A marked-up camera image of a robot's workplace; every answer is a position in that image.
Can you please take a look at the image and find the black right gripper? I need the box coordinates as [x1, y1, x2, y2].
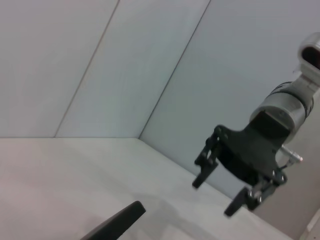
[191, 110, 292, 218]

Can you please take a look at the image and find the black glasses case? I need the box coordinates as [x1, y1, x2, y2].
[79, 200, 147, 240]

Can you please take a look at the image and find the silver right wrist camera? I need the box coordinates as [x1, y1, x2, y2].
[292, 31, 320, 94]

